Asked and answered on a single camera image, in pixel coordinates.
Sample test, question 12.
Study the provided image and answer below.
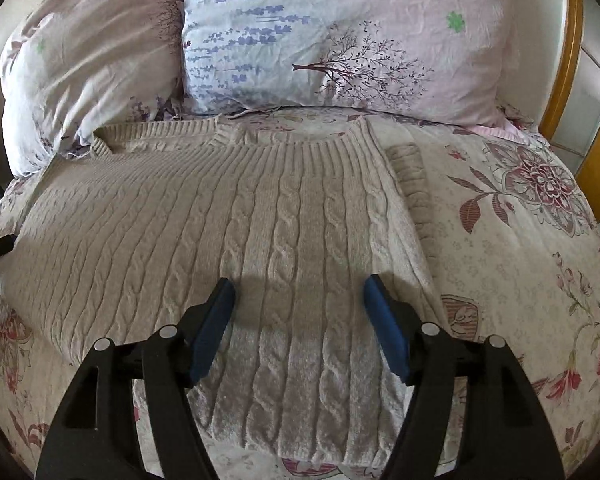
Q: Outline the beige cable knit sweater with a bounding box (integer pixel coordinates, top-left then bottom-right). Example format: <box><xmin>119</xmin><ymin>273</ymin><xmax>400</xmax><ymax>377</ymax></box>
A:
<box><xmin>0</xmin><ymin>117</ymin><xmax>445</xmax><ymax>467</ymax></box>

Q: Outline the wooden framed wardrobe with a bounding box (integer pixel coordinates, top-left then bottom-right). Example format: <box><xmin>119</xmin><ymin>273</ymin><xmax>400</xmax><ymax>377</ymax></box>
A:
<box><xmin>540</xmin><ymin>0</ymin><xmax>600</xmax><ymax>221</ymax></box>

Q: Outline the pink floral pillow with tree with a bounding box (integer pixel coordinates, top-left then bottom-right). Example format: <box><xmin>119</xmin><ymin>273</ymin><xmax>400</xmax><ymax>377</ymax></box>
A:
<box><xmin>182</xmin><ymin>0</ymin><xmax>514</xmax><ymax>126</ymax></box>

